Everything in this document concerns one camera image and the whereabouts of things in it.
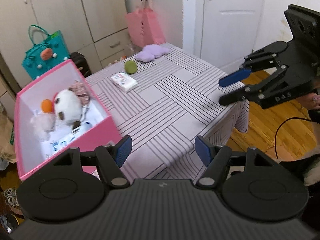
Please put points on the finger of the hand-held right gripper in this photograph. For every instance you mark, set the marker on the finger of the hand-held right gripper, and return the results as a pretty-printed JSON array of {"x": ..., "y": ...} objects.
[
  {"x": 232, "y": 98},
  {"x": 233, "y": 78}
]

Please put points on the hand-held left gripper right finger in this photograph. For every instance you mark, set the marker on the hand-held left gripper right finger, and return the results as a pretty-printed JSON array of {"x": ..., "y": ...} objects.
[{"x": 202, "y": 152}]

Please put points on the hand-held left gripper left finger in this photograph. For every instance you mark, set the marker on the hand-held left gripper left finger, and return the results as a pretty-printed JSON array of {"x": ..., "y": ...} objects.
[{"x": 123, "y": 150}]

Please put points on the pink cardboard box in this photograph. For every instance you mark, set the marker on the pink cardboard box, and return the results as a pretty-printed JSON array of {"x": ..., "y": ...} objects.
[{"x": 100, "y": 135}]

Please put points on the blue wet wipes pack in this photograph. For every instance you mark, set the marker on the blue wet wipes pack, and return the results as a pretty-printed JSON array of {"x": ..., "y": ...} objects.
[{"x": 60, "y": 143}]

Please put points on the white brown panda plush toy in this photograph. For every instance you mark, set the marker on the white brown panda plush toy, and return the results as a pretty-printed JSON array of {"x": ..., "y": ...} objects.
[{"x": 67, "y": 105}]

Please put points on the person's right hand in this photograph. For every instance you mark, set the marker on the person's right hand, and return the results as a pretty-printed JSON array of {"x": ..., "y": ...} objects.
[{"x": 315, "y": 101}]

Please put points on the white door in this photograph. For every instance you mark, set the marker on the white door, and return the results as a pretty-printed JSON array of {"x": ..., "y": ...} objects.
[{"x": 232, "y": 30}]

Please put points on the striped grey tablecloth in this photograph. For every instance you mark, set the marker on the striped grey tablecloth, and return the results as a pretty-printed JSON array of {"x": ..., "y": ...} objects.
[{"x": 165, "y": 105}]

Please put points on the small white tissue pack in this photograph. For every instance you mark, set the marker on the small white tissue pack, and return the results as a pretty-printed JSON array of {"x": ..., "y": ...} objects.
[{"x": 123, "y": 81}]

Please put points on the green plush ball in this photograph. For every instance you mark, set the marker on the green plush ball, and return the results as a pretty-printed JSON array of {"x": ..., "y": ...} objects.
[{"x": 130, "y": 67}]

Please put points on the white fluffy plush toy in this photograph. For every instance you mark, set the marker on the white fluffy plush toy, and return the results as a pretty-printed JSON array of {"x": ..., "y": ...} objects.
[{"x": 42, "y": 125}]

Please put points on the purple plush toy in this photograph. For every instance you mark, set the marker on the purple plush toy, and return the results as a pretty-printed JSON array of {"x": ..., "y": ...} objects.
[{"x": 151, "y": 52}]

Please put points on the black suitcase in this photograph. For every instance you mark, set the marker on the black suitcase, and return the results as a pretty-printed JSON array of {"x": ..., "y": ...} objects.
[{"x": 81, "y": 63}]

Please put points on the pink paper bag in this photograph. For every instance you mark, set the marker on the pink paper bag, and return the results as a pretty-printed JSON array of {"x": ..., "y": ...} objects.
[{"x": 146, "y": 27}]

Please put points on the person's fuzzy clothing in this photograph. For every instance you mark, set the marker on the person's fuzzy clothing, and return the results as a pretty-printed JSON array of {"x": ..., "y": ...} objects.
[{"x": 306, "y": 167}]

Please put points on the brown paper bag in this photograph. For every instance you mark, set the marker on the brown paper bag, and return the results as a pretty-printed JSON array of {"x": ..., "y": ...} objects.
[{"x": 6, "y": 140}]

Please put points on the teal tote bag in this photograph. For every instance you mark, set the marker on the teal tote bag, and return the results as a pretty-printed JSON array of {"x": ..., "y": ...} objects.
[{"x": 42, "y": 62}]

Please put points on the pair of shoes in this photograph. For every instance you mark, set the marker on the pair of shoes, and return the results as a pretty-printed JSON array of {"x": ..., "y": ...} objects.
[{"x": 12, "y": 197}]

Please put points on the beige wardrobe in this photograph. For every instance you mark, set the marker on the beige wardrobe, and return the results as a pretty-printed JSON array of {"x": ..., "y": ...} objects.
[{"x": 62, "y": 12}]

